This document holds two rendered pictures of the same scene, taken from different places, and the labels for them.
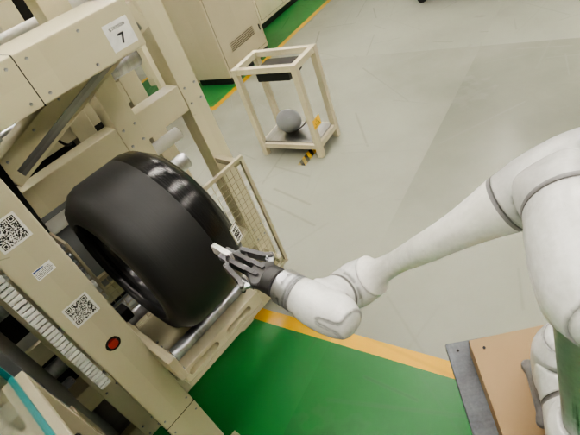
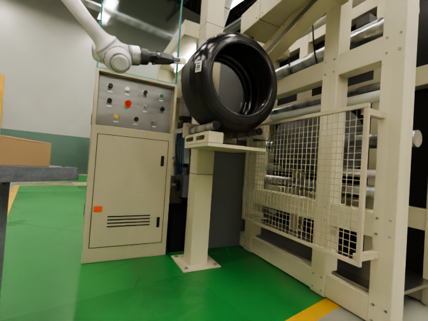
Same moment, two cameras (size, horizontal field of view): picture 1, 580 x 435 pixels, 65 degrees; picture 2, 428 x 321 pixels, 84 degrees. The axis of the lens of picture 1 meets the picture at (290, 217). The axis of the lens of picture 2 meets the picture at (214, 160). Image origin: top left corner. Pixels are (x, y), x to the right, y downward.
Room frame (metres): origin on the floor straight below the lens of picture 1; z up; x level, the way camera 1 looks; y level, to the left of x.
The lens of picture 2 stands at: (1.37, -1.01, 0.69)
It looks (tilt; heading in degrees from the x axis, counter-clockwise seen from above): 1 degrees up; 99
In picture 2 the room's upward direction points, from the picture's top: 4 degrees clockwise
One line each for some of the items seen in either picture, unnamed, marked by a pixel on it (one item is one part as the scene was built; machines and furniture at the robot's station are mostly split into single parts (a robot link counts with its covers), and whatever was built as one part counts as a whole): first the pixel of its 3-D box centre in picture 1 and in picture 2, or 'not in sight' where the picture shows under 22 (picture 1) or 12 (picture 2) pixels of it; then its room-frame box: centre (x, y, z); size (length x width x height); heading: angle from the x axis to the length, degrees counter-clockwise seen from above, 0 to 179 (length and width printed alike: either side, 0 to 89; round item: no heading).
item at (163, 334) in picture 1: (196, 320); (222, 148); (1.18, 0.46, 0.80); 0.37 x 0.36 x 0.02; 36
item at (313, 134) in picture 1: (287, 104); not in sight; (3.47, -0.33, 0.40); 0.60 x 0.35 x 0.80; 46
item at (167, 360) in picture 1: (145, 342); (211, 134); (1.08, 0.60, 0.90); 0.40 x 0.03 x 0.10; 36
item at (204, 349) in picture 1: (216, 330); (202, 139); (1.07, 0.37, 0.83); 0.36 x 0.09 x 0.06; 126
